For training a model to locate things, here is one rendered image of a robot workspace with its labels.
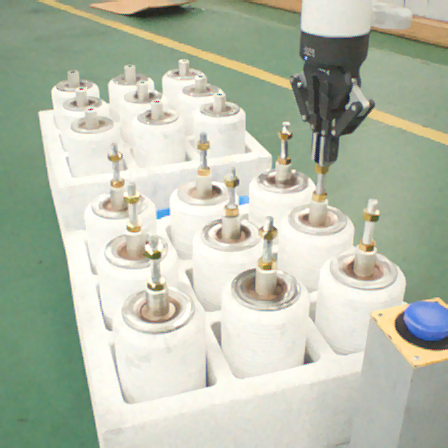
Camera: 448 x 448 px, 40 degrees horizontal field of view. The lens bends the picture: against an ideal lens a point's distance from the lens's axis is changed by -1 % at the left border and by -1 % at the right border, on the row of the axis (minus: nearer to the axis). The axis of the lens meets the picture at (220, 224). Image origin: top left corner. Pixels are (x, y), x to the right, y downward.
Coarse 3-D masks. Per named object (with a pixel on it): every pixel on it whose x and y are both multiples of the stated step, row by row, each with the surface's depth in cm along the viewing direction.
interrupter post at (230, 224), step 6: (222, 216) 74; (228, 216) 74; (234, 216) 74; (222, 222) 75; (228, 222) 74; (234, 222) 74; (222, 228) 75; (228, 228) 75; (234, 228) 75; (222, 234) 76; (228, 234) 75; (234, 234) 75
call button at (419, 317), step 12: (408, 312) 51; (420, 312) 51; (432, 312) 51; (444, 312) 51; (408, 324) 50; (420, 324) 49; (432, 324) 49; (444, 324) 49; (420, 336) 50; (432, 336) 49; (444, 336) 49
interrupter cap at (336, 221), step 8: (296, 208) 81; (304, 208) 82; (328, 208) 82; (288, 216) 80; (296, 216) 80; (304, 216) 80; (328, 216) 80; (336, 216) 80; (344, 216) 80; (296, 224) 78; (304, 224) 78; (312, 224) 79; (320, 224) 79; (328, 224) 79; (336, 224) 78; (344, 224) 78; (304, 232) 77; (312, 232) 76; (320, 232) 76; (328, 232) 76; (336, 232) 77
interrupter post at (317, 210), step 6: (312, 204) 78; (318, 204) 77; (324, 204) 77; (312, 210) 78; (318, 210) 78; (324, 210) 78; (312, 216) 78; (318, 216) 78; (324, 216) 78; (312, 222) 79; (318, 222) 78; (324, 222) 79
